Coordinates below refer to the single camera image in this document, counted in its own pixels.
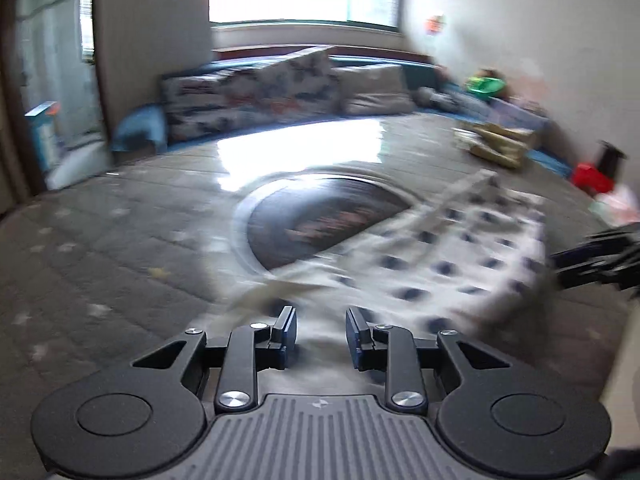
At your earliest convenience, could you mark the blue sofa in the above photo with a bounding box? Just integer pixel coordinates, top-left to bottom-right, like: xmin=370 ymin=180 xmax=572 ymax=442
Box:
xmin=112 ymin=46 xmax=552 ymax=153

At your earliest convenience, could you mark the colourful pinwheel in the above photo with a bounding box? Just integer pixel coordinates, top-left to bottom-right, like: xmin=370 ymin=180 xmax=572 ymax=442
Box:
xmin=426 ymin=15 xmax=446 ymax=36

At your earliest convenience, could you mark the red object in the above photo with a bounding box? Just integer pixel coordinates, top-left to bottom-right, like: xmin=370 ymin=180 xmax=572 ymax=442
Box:
xmin=570 ymin=162 xmax=615 ymax=196

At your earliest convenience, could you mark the black round induction cooktop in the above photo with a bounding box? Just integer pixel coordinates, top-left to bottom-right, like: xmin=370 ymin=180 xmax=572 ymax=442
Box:
xmin=232 ymin=174 xmax=420 ymax=271

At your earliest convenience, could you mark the green toy bowl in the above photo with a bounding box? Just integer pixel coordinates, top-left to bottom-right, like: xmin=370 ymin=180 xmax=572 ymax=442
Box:
xmin=465 ymin=76 xmax=506 ymax=99

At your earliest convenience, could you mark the yellow folded cloth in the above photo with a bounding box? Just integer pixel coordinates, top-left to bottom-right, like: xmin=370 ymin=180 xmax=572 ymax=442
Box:
xmin=452 ymin=122 xmax=537 ymax=170

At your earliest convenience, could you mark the butterfly print cushion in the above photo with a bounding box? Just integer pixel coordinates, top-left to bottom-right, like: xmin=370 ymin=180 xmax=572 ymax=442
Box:
xmin=257 ymin=47 xmax=340 ymax=122
xmin=160 ymin=68 xmax=272 ymax=142

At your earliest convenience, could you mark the clear plastic box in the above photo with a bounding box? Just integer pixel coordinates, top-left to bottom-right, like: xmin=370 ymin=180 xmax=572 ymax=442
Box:
xmin=489 ymin=99 xmax=548 ymax=131

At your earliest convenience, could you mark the white navy polka dot garment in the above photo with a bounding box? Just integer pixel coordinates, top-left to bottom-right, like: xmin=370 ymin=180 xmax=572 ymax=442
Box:
xmin=209 ymin=170 xmax=547 ymax=338

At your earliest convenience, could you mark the grey quilted star table cover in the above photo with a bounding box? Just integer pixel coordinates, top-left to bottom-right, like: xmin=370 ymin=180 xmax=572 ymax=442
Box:
xmin=1 ymin=113 xmax=636 ymax=479

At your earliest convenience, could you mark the beige plain cushion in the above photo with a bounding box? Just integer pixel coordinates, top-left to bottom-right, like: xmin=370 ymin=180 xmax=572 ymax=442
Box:
xmin=333 ymin=64 xmax=416 ymax=116

